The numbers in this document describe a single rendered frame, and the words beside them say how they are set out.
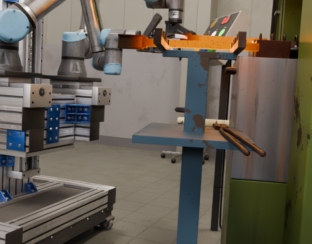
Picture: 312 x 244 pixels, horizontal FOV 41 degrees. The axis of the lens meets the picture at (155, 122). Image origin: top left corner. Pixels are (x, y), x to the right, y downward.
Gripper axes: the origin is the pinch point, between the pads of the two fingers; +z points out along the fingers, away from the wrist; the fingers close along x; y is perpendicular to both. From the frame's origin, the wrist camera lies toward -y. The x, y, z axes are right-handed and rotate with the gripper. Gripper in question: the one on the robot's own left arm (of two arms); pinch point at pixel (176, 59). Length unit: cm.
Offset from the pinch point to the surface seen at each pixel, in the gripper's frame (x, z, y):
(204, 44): 76, 0, -37
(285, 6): 8, -25, -53
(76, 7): -274, -85, 246
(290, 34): 7, -12, -56
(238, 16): -9.8, -23.6, -28.0
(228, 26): -10.1, -18.4, -23.3
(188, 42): 78, 0, -32
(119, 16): -274, -73, 180
